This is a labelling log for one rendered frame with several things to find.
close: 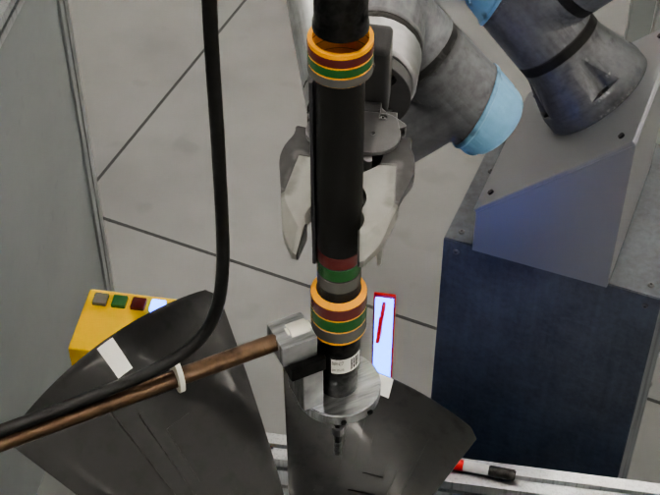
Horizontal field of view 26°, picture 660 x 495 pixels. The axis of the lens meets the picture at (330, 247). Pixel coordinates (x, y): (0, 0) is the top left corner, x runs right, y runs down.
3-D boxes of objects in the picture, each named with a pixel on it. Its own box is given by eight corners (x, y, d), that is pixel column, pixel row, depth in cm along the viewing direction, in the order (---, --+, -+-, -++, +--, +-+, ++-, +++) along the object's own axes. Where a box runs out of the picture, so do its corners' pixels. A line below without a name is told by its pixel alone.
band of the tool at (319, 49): (325, 99, 92) (325, 64, 90) (297, 62, 95) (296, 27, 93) (384, 81, 93) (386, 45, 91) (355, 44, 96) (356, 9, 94)
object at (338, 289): (328, 301, 107) (328, 289, 106) (309, 270, 109) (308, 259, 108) (368, 286, 108) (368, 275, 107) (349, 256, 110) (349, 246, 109)
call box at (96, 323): (78, 402, 178) (66, 347, 171) (99, 341, 185) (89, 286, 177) (202, 417, 176) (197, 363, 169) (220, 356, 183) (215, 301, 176)
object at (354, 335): (325, 352, 110) (325, 341, 109) (302, 313, 113) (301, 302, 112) (376, 333, 111) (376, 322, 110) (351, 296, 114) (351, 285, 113)
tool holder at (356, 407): (296, 447, 114) (294, 368, 107) (259, 384, 119) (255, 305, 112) (395, 408, 117) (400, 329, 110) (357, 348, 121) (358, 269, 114)
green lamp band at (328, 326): (325, 341, 109) (325, 330, 108) (301, 302, 112) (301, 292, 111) (376, 321, 110) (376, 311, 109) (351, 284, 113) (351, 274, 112)
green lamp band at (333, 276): (328, 289, 106) (328, 277, 105) (308, 258, 108) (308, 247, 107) (368, 274, 107) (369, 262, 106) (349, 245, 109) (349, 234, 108)
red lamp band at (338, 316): (325, 329, 108) (325, 318, 107) (301, 291, 111) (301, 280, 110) (376, 310, 109) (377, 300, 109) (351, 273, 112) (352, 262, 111)
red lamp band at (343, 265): (328, 276, 105) (328, 265, 104) (308, 247, 107) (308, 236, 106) (369, 262, 106) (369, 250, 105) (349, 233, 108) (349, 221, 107)
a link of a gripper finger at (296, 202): (299, 302, 104) (339, 217, 110) (298, 245, 100) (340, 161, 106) (258, 291, 105) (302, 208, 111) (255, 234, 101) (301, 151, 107)
